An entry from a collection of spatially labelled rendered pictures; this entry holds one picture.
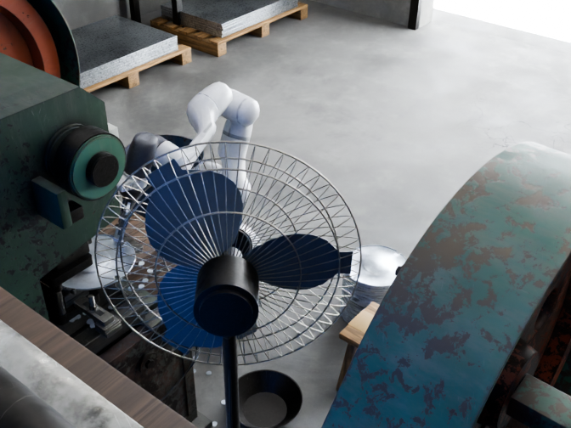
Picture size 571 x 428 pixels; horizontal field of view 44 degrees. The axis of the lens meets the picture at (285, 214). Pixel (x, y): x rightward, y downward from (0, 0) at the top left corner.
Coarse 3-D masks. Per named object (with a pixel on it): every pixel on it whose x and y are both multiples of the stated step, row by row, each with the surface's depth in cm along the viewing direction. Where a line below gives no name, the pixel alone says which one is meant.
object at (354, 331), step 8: (376, 304) 289; (360, 312) 285; (368, 312) 286; (352, 320) 281; (360, 320) 281; (368, 320) 281; (352, 328) 278; (360, 328) 278; (344, 336) 275; (352, 336) 274; (360, 336) 274; (352, 344) 274; (352, 352) 280; (344, 360) 284; (344, 368) 286
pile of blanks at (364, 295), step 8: (344, 280) 318; (352, 280) 311; (344, 288) 320; (352, 288) 313; (360, 288) 310; (368, 288) 309; (376, 288) 306; (384, 288) 308; (344, 296) 322; (360, 296) 312; (368, 296) 311; (376, 296) 309; (352, 304) 318; (360, 304) 314; (368, 304) 313; (344, 312) 325; (352, 312) 320; (344, 320) 328
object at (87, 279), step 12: (108, 240) 247; (108, 252) 242; (132, 252) 242; (108, 264) 237; (120, 264) 237; (84, 276) 232; (96, 276) 232; (108, 276) 232; (120, 276) 232; (84, 288) 227; (96, 288) 227
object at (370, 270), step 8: (368, 248) 328; (376, 248) 328; (384, 248) 328; (368, 256) 322; (376, 256) 322; (384, 256) 323; (392, 256) 323; (400, 256) 323; (352, 264) 318; (368, 264) 317; (376, 264) 317; (384, 264) 317; (392, 264) 318; (400, 264) 318; (352, 272) 314; (360, 272) 314; (368, 272) 313; (376, 272) 313; (384, 272) 313; (392, 272) 314; (360, 280) 309; (368, 280) 309; (376, 280) 309; (384, 280) 309; (392, 280) 309
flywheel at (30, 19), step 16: (0, 0) 213; (16, 0) 218; (0, 16) 219; (16, 16) 220; (32, 16) 224; (0, 32) 221; (16, 32) 226; (32, 32) 226; (48, 32) 231; (0, 48) 223; (16, 48) 228; (32, 48) 231; (48, 48) 233; (32, 64) 235; (48, 64) 235
